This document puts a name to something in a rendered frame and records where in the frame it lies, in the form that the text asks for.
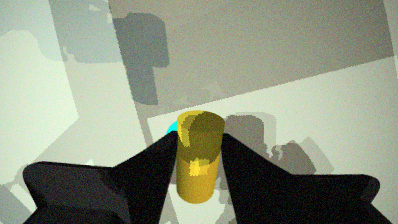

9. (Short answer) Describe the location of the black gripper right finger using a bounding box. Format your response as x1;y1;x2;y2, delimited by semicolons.
221;133;380;224

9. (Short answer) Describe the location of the cyan circle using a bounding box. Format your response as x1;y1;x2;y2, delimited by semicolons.
166;121;177;134

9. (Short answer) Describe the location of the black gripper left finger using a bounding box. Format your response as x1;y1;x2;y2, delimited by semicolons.
22;131;178;224

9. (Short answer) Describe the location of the yellow cylinder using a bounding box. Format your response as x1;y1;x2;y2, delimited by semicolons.
176;110;225;204

